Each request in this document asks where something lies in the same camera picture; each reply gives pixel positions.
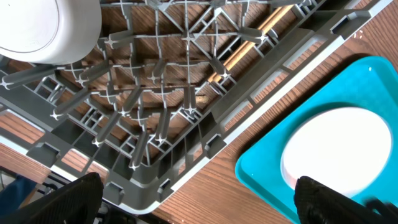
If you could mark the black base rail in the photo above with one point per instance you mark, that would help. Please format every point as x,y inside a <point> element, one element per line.
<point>17,192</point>

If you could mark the grey small bowl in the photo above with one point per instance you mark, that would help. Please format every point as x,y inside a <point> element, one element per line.
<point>49,31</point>

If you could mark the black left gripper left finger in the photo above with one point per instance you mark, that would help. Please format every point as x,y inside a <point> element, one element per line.
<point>76,202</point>

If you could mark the wooden chopstick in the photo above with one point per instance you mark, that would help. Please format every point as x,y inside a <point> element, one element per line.
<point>269,23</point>

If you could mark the grey dishwasher rack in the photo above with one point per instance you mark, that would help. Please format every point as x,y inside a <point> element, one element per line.
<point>139,108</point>

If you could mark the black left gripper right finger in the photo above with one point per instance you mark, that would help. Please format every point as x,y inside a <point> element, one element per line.
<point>319,204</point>

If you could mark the white plate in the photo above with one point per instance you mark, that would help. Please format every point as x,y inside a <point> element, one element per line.
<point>344,148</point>

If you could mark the blue serving tray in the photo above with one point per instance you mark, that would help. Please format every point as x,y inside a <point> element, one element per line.
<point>369,83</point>

